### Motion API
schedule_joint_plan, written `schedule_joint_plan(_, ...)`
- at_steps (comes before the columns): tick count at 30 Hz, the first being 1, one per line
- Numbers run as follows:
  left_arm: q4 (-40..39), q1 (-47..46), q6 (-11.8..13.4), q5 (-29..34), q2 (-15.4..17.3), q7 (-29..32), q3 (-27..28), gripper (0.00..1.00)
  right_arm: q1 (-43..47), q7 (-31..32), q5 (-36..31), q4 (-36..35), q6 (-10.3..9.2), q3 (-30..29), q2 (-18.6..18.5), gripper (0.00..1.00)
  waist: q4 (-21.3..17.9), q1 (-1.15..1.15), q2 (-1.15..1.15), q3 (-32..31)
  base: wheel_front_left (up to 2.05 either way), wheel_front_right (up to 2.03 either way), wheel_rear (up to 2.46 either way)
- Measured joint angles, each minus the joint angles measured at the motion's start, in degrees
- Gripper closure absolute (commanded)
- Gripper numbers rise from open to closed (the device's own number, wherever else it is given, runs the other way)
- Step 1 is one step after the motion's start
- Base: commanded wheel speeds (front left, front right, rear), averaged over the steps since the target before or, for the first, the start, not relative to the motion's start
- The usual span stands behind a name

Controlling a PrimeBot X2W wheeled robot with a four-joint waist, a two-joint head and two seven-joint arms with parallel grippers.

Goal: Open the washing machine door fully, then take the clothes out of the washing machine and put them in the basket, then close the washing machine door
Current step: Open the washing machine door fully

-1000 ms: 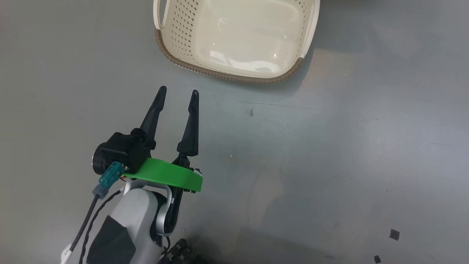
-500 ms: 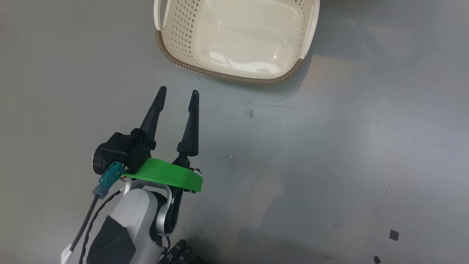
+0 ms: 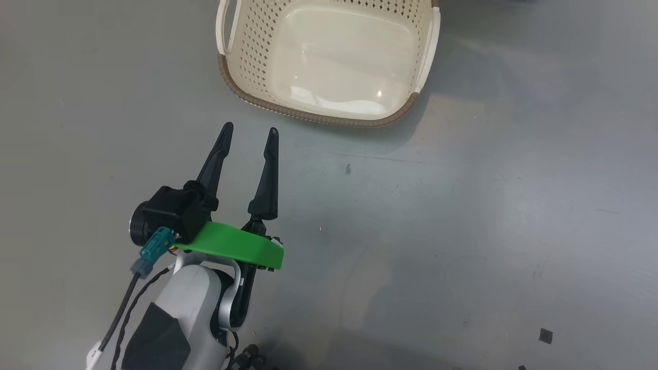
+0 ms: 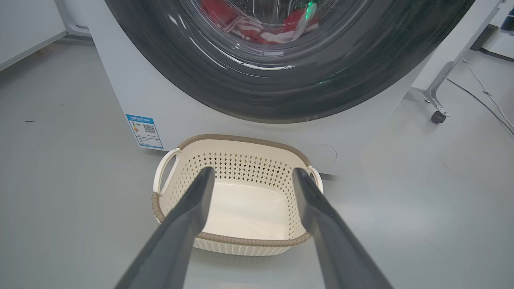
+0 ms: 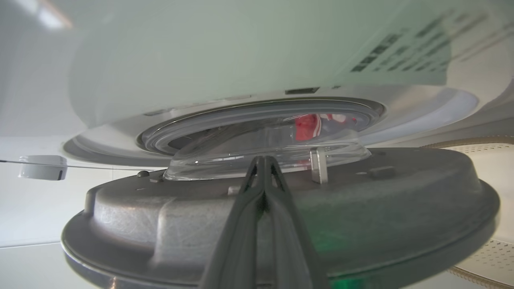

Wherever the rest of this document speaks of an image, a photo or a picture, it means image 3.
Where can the beige perforated laundry basket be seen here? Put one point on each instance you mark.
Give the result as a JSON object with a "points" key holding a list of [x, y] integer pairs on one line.
{"points": [[334, 56]]}

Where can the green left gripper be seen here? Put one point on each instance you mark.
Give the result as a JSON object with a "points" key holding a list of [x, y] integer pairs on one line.
{"points": [[236, 246]]}

